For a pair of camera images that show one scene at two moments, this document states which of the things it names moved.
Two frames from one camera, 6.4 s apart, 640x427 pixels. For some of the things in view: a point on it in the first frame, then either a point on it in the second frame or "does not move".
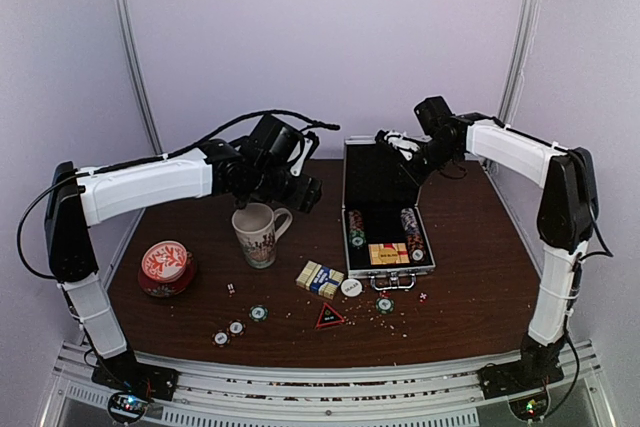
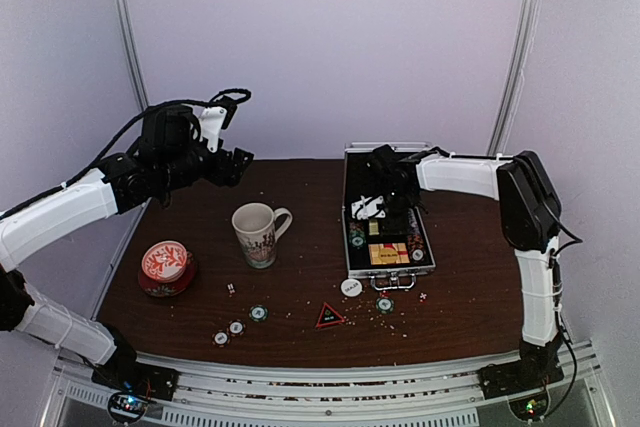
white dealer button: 351,287 does not move
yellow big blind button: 388,255 does not move
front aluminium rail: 424,397 does not move
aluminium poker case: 387,233 does not move
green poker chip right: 385,306 does not move
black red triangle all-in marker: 328,317 does not move
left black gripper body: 302,198 → 224,172
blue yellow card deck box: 320,279 → 373,227
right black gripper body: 420,174 → 401,201
